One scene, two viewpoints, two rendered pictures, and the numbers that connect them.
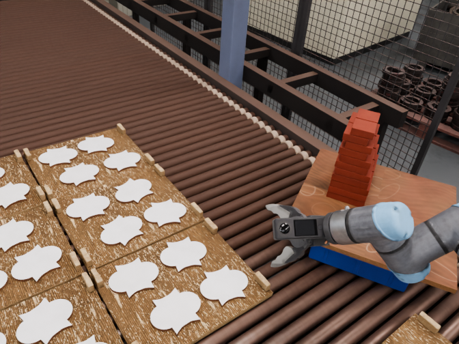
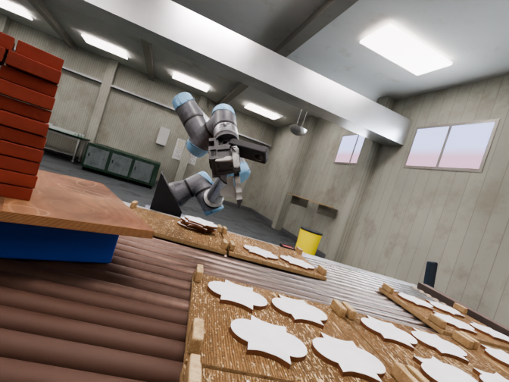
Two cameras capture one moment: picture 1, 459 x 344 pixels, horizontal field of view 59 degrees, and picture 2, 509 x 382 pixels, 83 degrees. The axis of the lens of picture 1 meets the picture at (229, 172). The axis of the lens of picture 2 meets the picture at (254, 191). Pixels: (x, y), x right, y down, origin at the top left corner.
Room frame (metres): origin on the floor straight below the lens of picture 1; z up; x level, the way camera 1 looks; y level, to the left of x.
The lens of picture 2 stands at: (1.36, 0.27, 1.20)
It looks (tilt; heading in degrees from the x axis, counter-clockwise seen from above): 2 degrees down; 208
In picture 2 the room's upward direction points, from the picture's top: 18 degrees clockwise
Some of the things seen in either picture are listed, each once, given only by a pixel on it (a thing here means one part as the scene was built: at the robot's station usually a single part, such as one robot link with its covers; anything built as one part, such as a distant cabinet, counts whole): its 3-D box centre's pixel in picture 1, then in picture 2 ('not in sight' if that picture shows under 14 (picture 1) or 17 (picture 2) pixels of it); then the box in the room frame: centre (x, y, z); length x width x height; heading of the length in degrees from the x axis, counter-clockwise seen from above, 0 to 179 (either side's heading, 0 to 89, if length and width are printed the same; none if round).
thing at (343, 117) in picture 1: (202, 92); not in sight; (2.83, 0.25, 0.51); 2.97 x 0.38 x 1.02; 39
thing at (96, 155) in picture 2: not in sight; (125, 165); (-5.17, -8.17, 0.42); 2.12 x 1.93 x 0.83; 137
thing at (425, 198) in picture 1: (375, 207); (5, 183); (1.04, -0.49, 1.03); 0.50 x 0.50 x 0.02; 69
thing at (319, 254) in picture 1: (366, 233); (35, 214); (0.98, -0.47, 0.97); 0.31 x 0.31 x 0.10; 69
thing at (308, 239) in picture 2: not in sight; (306, 246); (-4.15, -1.20, 0.34); 0.44 x 0.43 x 0.68; 138
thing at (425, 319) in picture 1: (428, 322); not in sight; (0.67, -0.58, 0.95); 0.06 x 0.02 x 0.03; 40
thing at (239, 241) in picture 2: not in sight; (268, 252); (0.17, -0.20, 0.93); 0.41 x 0.35 x 0.02; 131
